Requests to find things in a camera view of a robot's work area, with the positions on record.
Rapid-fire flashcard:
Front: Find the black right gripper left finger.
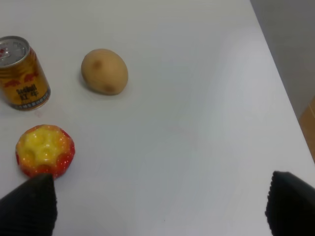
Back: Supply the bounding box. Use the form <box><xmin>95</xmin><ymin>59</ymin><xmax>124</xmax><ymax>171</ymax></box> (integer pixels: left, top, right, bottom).
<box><xmin>0</xmin><ymin>174</ymin><xmax>58</xmax><ymax>236</ymax></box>

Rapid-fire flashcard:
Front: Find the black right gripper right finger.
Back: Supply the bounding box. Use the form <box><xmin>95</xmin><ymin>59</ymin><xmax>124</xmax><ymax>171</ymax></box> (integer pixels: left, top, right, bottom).
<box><xmin>265</xmin><ymin>171</ymin><xmax>315</xmax><ymax>236</ymax></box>

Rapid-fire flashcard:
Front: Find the brown potato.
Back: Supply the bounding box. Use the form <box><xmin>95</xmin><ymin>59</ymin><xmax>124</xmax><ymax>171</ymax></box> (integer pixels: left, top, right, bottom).
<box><xmin>81</xmin><ymin>49</ymin><xmax>128</xmax><ymax>95</ymax></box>

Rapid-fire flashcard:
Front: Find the red yellow apple toy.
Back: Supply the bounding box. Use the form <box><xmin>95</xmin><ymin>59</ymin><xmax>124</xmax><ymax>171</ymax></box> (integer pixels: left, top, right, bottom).
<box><xmin>15</xmin><ymin>124</ymin><xmax>75</xmax><ymax>179</ymax></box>

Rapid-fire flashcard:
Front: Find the cardboard box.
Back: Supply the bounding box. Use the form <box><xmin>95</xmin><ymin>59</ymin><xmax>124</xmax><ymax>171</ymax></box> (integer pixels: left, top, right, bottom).
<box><xmin>298</xmin><ymin>96</ymin><xmax>315</xmax><ymax>161</ymax></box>

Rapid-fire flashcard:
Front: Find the gold energy drink can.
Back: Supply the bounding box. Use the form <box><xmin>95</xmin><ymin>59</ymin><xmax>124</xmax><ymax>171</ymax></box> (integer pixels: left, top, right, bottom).
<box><xmin>0</xmin><ymin>36</ymin><xmax>51</xmax><ymax>111</ymax></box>

